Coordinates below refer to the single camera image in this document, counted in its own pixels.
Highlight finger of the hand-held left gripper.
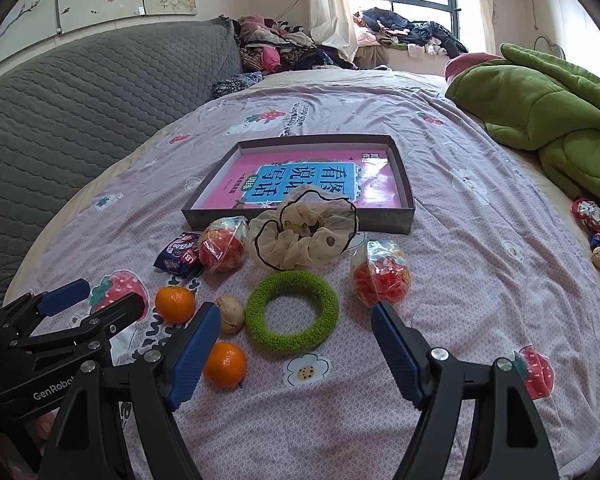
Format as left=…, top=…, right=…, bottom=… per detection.
left=10, top=292, right=148, bottom=367
left=0, top=279, right=92, bottom=341

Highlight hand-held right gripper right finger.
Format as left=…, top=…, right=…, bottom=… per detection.
left=370, top=301, right=561, bottom=480

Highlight grey quilted headboard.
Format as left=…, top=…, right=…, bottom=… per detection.
left=0, top=16, right=243, bottom=306

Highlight pink pillow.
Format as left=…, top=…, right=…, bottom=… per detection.
left=444, top=52, right=502, bottom=84

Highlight dark patterned cloth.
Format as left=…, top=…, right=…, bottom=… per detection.
left=212, top=72, right=264, bottom=100

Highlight clear bag of red snacks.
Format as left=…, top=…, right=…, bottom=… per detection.
left=351, top=240, right=412, bottom=308
left=198, top=216, right=251, bottom=273

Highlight shallow grey cardboard box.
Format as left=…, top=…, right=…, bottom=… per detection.
left=181, top=134, right=417, bottom=236

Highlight beige sheer scrunchie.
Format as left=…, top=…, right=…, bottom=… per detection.
left=245, top=185, right=366, bottom=272

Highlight cream curtain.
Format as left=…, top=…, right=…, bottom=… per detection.
left=467, top=0, right=497, bottom=56
left=302, top=0, right=359, bottom=58

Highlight pink strawberry print bedsheet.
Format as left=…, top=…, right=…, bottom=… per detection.
left=2, top=67, right=600, bottom=480

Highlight green fuzzy scrunchie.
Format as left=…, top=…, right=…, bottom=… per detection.
left=245, top=271, right=341, bottom=358

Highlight pink book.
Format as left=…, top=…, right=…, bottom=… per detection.
left=195, top=151, right=406, bottom=210

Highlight walnut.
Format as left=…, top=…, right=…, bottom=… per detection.
left=215, top=296, right=246, bottom=334

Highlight green fleece blanket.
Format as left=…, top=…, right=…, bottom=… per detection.
left=445, top=43, right=600, bottom=206

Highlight pile of clothes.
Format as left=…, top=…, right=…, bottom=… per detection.
left=230, top=14, right=356, bottom=73

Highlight blue cookie packet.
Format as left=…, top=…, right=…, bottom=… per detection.
left=153, top=231, right=204, bottom=279

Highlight red foil toy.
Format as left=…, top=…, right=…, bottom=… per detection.
left=570, top=198, right=600, bottom=242

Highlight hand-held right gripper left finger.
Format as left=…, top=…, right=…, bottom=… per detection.
left=37, top=301, right=223, bottom=480

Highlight white wall cable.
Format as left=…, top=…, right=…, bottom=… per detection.
left=532, top=34, right=566, bottom=62

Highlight mandarin orange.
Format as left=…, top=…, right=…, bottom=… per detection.
left=203, top=342, right=248, bottom=389
left=155, top=285, right=196, bottom=324

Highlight dark clothes on windowsill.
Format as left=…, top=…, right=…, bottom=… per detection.
left=352, top=7, right=468, bottom=58

